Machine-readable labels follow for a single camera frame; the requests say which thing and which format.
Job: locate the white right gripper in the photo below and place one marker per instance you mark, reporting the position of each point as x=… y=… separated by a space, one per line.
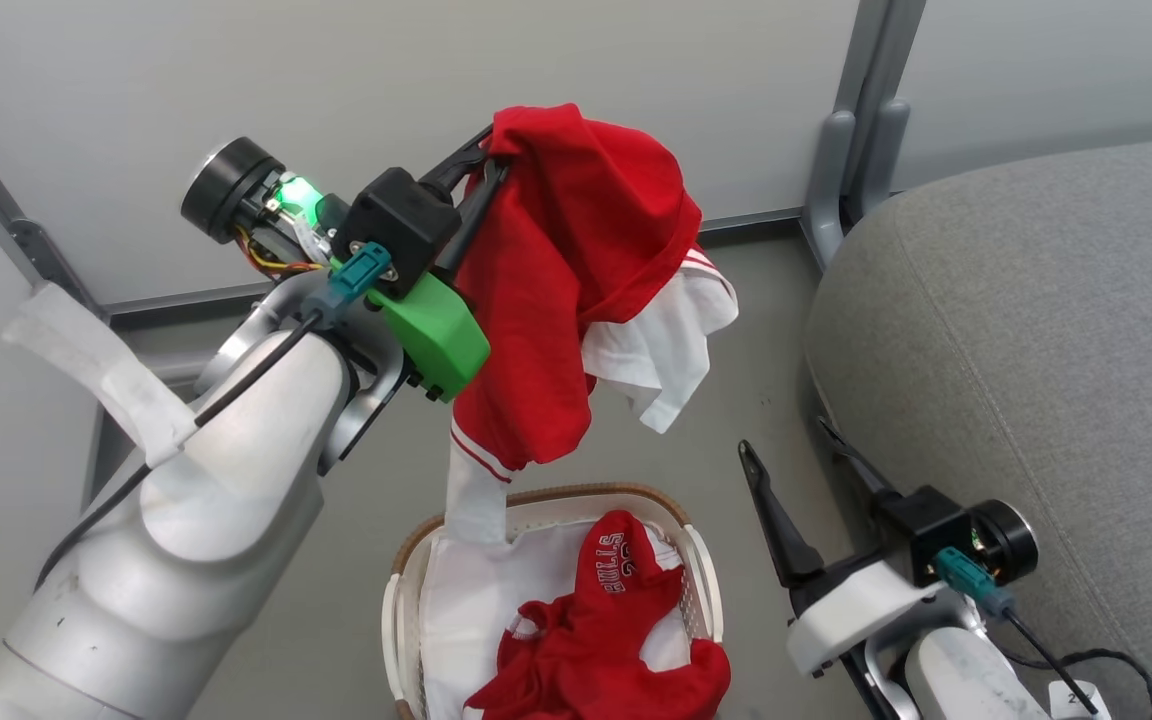
x=856 y=605

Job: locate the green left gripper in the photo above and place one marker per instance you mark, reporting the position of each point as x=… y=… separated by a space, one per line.
x=436 y=335

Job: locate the red white sports jersey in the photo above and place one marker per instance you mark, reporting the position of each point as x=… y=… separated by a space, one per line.
x=576 y=230

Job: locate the red Bulls shirt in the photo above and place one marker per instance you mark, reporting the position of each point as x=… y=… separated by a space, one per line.
x=606 y=640

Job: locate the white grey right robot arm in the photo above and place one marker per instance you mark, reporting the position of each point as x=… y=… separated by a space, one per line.
x=956 y=680

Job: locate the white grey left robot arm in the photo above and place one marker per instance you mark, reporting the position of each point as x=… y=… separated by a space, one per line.
x=196 y=520

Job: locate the white laundry basket brown rim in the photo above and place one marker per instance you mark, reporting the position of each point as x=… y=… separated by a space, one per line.
x=701 y=560

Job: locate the grey fabric sofa seat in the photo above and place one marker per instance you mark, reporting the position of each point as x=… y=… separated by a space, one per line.
x=1036 y=380

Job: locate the white basket liner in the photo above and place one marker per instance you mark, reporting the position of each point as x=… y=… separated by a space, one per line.
x=466 y=600

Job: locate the white numbered tag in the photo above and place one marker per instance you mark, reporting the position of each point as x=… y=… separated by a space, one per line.
x=1071 y=700

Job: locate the white tape strip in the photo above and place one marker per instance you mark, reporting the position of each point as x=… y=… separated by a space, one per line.
x=96 y=365

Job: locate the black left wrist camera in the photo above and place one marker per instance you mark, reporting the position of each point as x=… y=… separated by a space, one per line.
x=401 y=225

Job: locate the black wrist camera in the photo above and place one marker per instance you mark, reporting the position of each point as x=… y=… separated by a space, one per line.
x=921 y=530
x=401 y=225

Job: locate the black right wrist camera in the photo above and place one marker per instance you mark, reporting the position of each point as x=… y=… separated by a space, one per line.
x=921 y=530

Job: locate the light grey partition post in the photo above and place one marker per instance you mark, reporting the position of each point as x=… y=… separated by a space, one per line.
x=861 y=120

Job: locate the dark grey partition post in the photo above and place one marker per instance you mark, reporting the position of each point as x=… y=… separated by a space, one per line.
x=26 y=245

